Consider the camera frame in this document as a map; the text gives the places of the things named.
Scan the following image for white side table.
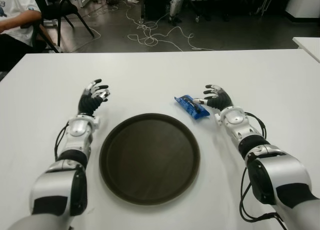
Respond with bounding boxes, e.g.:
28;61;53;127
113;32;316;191
292;36;320;64

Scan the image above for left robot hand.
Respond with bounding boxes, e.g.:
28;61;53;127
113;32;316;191
77;78;111;116

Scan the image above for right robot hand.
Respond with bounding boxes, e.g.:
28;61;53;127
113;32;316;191
192;84;235;111

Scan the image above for white curved machine housing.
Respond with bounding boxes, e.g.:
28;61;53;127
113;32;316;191
284;0;320;23

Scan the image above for black cabinet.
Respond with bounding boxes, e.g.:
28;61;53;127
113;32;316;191
143;0;173;20

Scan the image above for person in white shirt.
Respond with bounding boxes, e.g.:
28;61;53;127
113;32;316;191
0;0;63;73

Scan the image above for black chair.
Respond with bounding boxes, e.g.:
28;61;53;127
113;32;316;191
37;0;95;47

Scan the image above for blue Oreo packet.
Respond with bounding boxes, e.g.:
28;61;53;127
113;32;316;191
174;95;210;120

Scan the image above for black right forearm cable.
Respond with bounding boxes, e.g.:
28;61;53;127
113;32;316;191
243;111;268;139

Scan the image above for black right elbow cable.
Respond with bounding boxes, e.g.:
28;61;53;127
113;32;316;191
239;164;285;230

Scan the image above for silver humanoid robot legs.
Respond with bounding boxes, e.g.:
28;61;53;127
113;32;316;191
168;0;186;23

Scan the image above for tangled white floor cable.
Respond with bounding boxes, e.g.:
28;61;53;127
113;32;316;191
125;0;216;52

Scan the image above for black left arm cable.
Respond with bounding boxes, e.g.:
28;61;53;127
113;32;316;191
53;119;70;161

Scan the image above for round dark brown tray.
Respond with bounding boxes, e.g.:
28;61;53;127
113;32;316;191
99;112;201;206

